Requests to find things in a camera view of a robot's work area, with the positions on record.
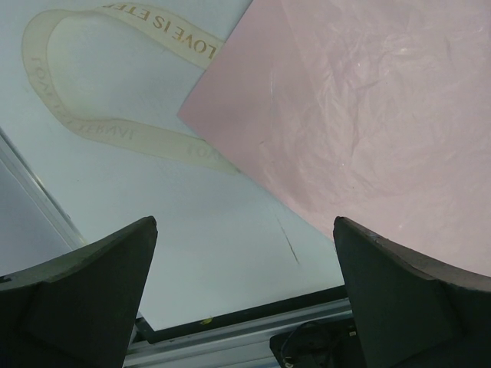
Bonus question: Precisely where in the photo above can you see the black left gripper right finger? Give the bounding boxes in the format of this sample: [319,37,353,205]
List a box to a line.
[333,217,490,367]

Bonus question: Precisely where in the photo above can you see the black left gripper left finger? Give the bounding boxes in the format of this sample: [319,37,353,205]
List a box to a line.
[1,216,157,367]

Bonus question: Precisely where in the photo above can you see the pink wrapping paper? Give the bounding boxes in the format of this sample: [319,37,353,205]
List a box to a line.
[179,1,490,275]

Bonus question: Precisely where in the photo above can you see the cream printed ribbon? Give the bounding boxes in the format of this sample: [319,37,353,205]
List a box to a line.
[21,2,238,174]

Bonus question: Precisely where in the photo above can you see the aluminium front frame rail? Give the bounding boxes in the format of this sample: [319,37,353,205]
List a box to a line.
[124,299,351,367]

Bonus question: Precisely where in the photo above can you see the left aluminium side rail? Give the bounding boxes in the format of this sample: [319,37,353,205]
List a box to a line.
[1,130,87,250]

